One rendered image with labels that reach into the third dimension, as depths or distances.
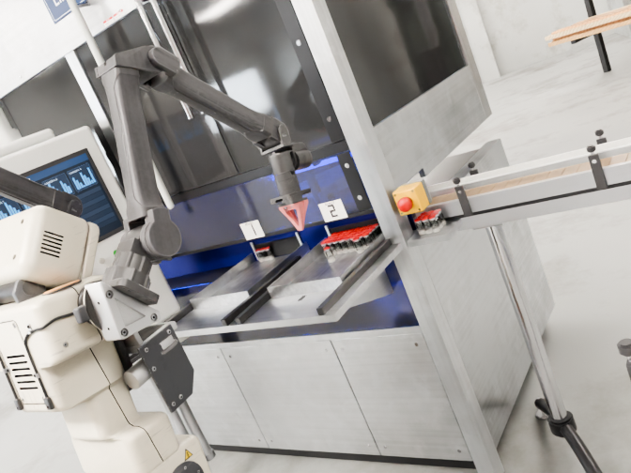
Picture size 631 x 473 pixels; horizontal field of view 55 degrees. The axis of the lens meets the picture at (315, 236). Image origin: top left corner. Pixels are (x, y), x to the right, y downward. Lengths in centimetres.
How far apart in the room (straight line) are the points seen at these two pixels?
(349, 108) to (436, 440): 113
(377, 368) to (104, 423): 101
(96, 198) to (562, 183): 150
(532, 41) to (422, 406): 1068
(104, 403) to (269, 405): 124
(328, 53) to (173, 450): 105
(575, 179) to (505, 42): 1071
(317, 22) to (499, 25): 1070
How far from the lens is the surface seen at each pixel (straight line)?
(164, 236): 121
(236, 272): 214
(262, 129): 151
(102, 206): 224
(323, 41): 168
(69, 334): 122
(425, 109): 207
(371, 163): 170
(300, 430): 248
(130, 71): 131
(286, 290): 170
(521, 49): 1235
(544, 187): 169
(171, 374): 136
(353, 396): 220
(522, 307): 192
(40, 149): 221
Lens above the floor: 141
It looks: 14 degrees down
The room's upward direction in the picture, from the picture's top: 23 degrees counter-clockwise
